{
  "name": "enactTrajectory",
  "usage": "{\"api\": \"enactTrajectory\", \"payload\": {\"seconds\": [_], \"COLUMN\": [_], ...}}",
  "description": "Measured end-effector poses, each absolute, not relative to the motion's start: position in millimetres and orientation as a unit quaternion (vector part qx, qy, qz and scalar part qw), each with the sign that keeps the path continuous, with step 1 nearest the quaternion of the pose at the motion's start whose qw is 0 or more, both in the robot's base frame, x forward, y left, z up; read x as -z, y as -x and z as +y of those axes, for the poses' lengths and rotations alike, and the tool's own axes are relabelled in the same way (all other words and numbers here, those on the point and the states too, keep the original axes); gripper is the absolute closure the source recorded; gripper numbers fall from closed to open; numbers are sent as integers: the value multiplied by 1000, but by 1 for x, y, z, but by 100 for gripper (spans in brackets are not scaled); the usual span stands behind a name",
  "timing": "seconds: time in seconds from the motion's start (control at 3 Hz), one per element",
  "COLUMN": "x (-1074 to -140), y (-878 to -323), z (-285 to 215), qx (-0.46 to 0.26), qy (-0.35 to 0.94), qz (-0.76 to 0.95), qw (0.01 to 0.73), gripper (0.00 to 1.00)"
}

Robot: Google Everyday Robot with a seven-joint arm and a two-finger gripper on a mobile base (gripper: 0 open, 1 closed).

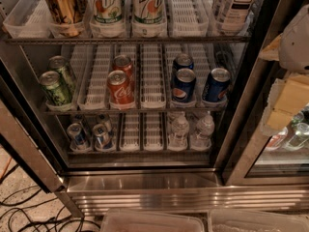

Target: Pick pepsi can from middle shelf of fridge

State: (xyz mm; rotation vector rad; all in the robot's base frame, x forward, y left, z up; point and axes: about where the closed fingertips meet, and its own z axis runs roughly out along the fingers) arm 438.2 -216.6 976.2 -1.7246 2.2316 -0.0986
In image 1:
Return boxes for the green soda can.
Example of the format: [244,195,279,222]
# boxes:
[48,55,76,94]
[40,71,71,106]

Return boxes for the glass fridge door right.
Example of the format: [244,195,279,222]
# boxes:
[222,60,309,186]

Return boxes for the gold tall can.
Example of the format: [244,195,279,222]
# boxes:
[45,0,82,37]

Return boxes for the blue silver can front left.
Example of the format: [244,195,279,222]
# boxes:
[67,123,90,150]

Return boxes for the black floor cables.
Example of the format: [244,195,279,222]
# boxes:
[0,162,101,232]

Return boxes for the red coca-cola can rear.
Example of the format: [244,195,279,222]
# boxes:
[112,54,134,81]

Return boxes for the steel fridge door left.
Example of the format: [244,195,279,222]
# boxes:
[0,79,63,192]

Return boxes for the clear plastic bin right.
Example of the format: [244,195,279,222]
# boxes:
[208,209,309,232]

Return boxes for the white tea bottle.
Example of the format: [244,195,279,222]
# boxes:
[212,0,254,36]

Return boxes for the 7up can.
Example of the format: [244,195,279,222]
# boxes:
[90,0,123,24]
[132,0,163,24]

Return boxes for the green soda can rear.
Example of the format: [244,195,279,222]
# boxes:
[48,55,76,94]

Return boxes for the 7up can left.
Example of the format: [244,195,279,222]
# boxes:
[90,0,123,24]

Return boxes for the clear water bottle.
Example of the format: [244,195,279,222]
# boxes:
[191,114,215,151]
[169,116,189,151]

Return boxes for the blue silver can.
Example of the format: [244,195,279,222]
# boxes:
[67,123,90,150]
[93,124,112,151]

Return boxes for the middle wire shelf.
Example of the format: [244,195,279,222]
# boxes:
[44,107,225,115]

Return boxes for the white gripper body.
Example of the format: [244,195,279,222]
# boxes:
[278,4,309,73]

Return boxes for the blue pepsi can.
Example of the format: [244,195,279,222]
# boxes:
[202,68,231,102]
[172,53,194,74]
[172,68,196,102]

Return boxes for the wire shelf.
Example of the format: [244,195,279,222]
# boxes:
[4,36,250,45]
[44,107,225,115]

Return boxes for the clear water bottle right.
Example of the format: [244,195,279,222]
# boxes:
[191,114,215,151]

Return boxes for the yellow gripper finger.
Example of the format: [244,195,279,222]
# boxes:
[260,73,309,136]
[259,34,282,61]

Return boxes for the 7up can right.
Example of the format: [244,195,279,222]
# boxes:
[132,0,163,24]

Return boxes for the clear plastic bin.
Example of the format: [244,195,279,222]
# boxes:
[99,209,205,232]
[208,209,309,232]

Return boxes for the clear plastic bin left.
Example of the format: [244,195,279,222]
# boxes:
[99,209,205,232]

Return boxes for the green soda can front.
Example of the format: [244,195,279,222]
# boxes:
[40,71,71,106]

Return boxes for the top wire shelf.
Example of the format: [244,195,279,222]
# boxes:
[4,36,250,45]

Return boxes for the blue silver can front right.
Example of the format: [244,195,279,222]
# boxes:
[93,124,112,151]

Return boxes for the red coca-cola can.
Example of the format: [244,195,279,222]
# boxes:
[112,54,134,81]
[107,70,134,104]

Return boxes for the clear water bottle left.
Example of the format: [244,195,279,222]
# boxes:
[169,116,189,151]

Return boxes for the blue pepsi can front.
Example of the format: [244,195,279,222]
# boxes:
[172,68,196,102]

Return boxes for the red coca-cola can front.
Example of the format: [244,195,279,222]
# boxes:
[107,70,134,104]

